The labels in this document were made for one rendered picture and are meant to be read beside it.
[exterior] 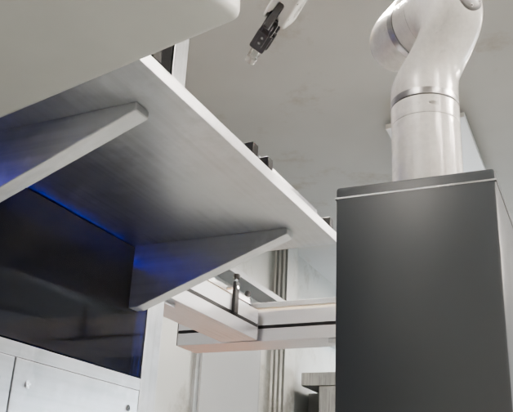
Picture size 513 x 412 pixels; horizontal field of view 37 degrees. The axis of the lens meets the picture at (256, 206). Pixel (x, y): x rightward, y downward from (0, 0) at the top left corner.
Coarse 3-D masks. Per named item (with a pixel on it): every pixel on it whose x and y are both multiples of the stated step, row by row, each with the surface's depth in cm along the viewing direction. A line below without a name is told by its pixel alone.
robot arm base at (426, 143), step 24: (408, 96) 131; (432, 96) 130; (408, 120) 130; (432, 120) 128; (456, 120) 130; (408, 144) 128; (432, 144) 126; (456, 144) 128; (408, 168) 126; (432, 168) 125; (456, 168) 126
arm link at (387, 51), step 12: (396, 0) 149; (384, 12) 148; (384, 24) 142; (372, 36) 145; (384, 36) 142; (372, 48) 146; (384, 48) 143; (396, 48) 141; (384, 60) 145; (396, 60) 143
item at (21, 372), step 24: (0, 360) 118; (24, 360) 123; (48, 360) 128; (72, 360) 133; (0, 384) 117; (24, 384) 122; (48, 384) 127; (72, 384) 133; (96, 384) 139; (120, 384) 145; (0, 408) 117; (24, 408) 121; (48, 408) 127; (72, 408) 132; (96, 408) 138; (120, 408) 144
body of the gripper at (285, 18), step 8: (272, 0) 141; (280, 0) 140; (288, 0) 140; (296, 0) 140; (304, 0) 142; (272, 8) 141; (288, 8) 140; (296, 8) 141; (280, 16) 141; (288, 16) 141; (296, 16) 148; (280, 24) 142; (288, 24) 145
